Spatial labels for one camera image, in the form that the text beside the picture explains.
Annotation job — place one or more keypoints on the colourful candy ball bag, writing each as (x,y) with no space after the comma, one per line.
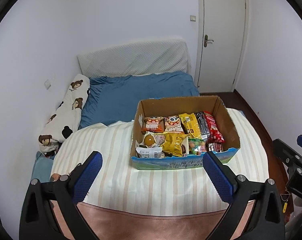
(197,146)

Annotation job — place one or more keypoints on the blue bed sheet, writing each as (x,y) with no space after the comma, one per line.
(113,99)

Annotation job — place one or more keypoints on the light blue towel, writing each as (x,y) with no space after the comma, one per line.
(42,167)

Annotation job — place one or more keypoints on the white wall switch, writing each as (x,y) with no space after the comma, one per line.
(47,84)

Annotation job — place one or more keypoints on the red green snack pack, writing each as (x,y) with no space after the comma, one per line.
(215,135)

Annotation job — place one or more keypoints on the cream striped blanket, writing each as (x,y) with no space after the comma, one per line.
(119,186)

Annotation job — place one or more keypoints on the white bear print pillow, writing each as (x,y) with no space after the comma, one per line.
(66,118)

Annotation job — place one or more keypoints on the grey quilted headboard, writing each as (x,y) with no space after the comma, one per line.
(137,59)

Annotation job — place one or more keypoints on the metal door handle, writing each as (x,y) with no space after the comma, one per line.
(207,41)

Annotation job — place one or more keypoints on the orange jelly cup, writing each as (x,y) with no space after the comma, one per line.
(151,140)

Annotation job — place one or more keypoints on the white printed snack packet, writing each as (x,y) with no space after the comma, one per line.
(155,152)

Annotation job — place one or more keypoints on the small red snack packet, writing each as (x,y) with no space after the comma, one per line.
(215,147)

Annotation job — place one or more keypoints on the small yellow snack bag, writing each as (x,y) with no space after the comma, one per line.
(173,144)

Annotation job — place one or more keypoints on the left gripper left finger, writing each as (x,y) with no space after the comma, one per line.
(38,220)

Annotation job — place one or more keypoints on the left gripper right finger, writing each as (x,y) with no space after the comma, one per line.
(265,220)

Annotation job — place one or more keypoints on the cardboard box blue outside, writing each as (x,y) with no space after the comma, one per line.
(173,106)

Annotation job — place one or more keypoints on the black snack bag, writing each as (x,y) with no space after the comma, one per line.
(204,129)

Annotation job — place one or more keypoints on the white door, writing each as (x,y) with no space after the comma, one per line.
(225,23)

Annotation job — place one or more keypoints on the orange panda snack bag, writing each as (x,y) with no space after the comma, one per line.
(153,124)
(173,124)

